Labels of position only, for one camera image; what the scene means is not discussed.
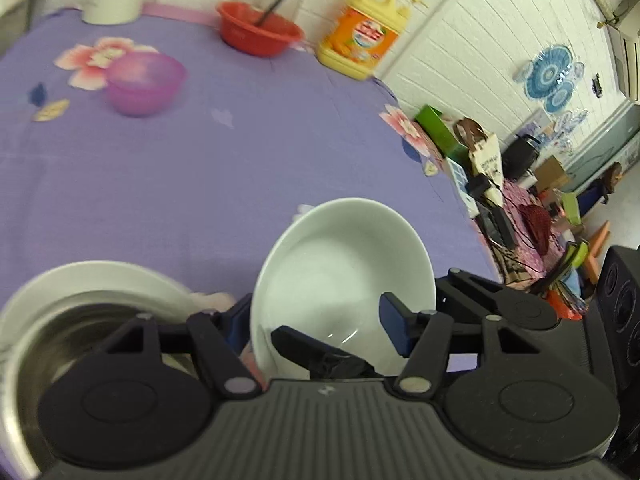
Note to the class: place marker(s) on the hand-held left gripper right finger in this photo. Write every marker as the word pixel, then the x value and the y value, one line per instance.
pixel 392 325

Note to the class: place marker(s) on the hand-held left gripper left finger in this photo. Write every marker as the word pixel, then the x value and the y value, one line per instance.
pixel 239 320

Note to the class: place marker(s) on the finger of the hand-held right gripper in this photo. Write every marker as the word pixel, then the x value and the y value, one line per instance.
pixel 465 290
pixel 300 342

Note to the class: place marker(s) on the white bowl with red pattern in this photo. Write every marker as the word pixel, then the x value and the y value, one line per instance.
pixel 345 260

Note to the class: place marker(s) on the plain white plate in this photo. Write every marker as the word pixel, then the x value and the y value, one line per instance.
pixel 100 277

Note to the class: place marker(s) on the stainless steel bowl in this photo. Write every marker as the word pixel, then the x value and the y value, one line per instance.
pixel 60 340

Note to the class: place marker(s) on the black device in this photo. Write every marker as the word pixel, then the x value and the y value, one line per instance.
pixel 500 225

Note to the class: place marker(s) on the red mesh bag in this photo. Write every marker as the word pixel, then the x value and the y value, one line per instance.
pixel 536 225

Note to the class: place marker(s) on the white and blue box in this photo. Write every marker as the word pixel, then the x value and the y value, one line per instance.
pixel 460 185

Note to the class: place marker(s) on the black power adapter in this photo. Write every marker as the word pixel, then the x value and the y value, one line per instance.
pixel 479 185

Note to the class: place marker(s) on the pink patterned cloth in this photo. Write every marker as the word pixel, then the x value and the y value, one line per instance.
pixel 517 195

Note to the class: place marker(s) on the beige tote bag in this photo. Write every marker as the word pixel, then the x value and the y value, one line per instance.
pixel 485 160

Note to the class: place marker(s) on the purple floral tablecloth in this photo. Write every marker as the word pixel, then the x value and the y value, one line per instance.
pixel 200 185

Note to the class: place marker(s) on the black kettle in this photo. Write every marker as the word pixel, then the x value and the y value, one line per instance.
pixel 520 157

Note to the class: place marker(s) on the cardboard box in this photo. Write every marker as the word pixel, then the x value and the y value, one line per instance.
pixel 552 175

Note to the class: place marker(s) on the green box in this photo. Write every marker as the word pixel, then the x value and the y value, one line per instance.
pixel 440 130

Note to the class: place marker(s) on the small blue paper fan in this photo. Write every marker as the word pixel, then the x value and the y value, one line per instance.
pixel 560 97

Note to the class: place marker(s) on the large blue paper fan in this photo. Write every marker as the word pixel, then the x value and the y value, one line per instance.
pixel 547 72

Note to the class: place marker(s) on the purple plastic bowl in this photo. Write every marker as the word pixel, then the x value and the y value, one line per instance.
pixel 145 95

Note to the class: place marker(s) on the yellow detergent bottle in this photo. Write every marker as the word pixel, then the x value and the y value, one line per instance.
pixel 360 35

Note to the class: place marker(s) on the red plastic basket bowl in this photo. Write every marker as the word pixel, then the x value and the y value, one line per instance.
pixel 250 35

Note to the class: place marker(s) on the white air conditioner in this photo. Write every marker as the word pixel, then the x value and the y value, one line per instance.
pixel 627 55

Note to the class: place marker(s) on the wall pictures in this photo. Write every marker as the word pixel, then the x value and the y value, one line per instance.
pixel 555 130

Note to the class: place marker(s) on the white wall pipe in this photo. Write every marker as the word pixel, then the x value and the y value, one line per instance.
pixel 430 15

